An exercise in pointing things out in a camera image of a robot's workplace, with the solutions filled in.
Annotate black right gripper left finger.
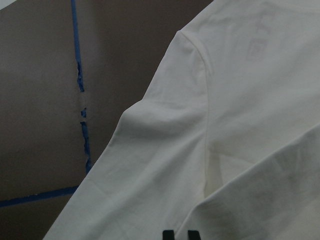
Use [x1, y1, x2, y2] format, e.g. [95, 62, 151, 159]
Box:
[162, 229, 175, 240]

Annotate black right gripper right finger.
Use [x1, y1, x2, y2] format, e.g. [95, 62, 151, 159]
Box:
[187, 230, 201, 240]

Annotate cream long-sleeve cat shirt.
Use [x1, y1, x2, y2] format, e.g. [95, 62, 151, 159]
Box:
[45, 0, 320, 240]

